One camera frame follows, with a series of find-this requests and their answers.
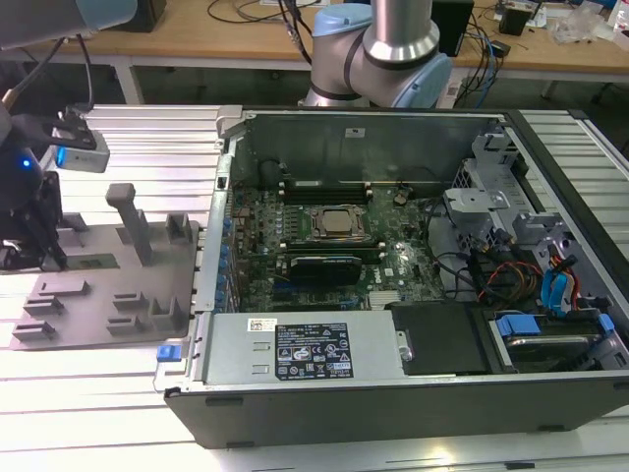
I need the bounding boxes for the metal CPU socket cover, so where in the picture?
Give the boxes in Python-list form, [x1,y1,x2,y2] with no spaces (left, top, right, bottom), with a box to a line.
[307,203,371,241]

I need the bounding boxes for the grey power supply unit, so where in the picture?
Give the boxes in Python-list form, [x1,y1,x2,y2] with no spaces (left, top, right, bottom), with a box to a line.
[201,311,411,387]

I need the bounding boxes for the black graphics card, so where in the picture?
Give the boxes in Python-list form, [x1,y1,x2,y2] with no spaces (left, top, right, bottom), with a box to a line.
[288,254,364,287]

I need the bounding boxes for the RAM stick with white label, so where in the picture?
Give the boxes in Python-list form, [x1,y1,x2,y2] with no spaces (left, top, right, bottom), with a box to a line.
[286,178,369,192]

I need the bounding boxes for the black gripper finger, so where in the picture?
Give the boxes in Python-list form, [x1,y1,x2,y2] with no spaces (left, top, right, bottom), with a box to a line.
[0,237,43,271]
[40,210,69,274]

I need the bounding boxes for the red yellow black wire bundle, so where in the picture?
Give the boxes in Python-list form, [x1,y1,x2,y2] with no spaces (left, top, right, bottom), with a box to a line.
[477,259,543,302]

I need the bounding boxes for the black drive bay plate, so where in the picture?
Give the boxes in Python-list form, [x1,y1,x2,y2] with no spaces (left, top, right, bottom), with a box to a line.
[391,301,493,378]

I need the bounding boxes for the blue disk wire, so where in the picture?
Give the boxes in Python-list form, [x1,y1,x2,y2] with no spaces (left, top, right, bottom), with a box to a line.
[539,268,582,317]

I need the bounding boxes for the green motherboard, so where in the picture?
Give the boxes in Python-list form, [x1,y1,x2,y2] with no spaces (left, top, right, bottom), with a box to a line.
[228,180,446,314]

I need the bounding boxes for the silver CPU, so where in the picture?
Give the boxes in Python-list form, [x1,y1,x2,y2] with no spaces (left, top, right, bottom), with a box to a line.
[321,208,358,233]

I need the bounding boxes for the clear plastic bags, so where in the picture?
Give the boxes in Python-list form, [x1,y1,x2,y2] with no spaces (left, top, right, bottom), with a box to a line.
[548,6,616,44]

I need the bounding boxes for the orange disk wire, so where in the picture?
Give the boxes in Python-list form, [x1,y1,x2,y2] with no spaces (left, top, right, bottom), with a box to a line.
[548,251,585,307]

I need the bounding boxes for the wooden desk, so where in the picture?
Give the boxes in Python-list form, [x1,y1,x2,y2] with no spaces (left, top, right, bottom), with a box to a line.
[0,0,629,102]

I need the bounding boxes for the black looped wire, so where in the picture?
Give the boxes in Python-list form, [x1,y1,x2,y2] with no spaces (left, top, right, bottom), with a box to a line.
[424,198,479,297]

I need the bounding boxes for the black RAM slot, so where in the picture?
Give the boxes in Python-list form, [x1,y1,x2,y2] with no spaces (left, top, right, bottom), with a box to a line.
[279,189,372,198]
[280,195,373,207]
[282,246,386,261]
[280,238,383,250]

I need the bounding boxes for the small silver heatsink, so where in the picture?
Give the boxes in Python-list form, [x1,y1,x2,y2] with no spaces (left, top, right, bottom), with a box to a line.
[368,290,397,311]

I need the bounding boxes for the hard disk in blue carrier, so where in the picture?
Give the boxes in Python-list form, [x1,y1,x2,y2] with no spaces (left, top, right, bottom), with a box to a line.
[489,311,615,376]

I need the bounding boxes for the black open PC case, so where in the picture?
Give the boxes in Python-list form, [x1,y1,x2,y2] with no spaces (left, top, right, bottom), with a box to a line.
[164,105,629,451]

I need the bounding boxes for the grey parts rack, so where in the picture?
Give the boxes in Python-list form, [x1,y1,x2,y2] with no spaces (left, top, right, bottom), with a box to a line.
[10,182,203,352]

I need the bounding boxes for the black camera cable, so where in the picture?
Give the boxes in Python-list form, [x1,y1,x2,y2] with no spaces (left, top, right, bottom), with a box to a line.
[73,31,97,112]

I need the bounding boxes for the black computer tower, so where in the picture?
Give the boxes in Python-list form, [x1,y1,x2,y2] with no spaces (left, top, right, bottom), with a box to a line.
[430,0,477,58]

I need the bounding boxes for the small black box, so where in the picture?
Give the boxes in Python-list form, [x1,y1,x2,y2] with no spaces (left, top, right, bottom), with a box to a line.
[497,6,534,36]

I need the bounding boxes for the grey metal drive cage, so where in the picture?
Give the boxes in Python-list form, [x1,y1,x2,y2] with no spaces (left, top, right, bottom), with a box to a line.
[441,122,582,276]

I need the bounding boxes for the blue desk cable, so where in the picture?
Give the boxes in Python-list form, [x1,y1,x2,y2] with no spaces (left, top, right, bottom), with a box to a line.
[470,19,498,99]

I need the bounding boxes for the green RAM stick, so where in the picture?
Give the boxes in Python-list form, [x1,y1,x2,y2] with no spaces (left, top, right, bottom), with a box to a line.
[66,254,121,270]

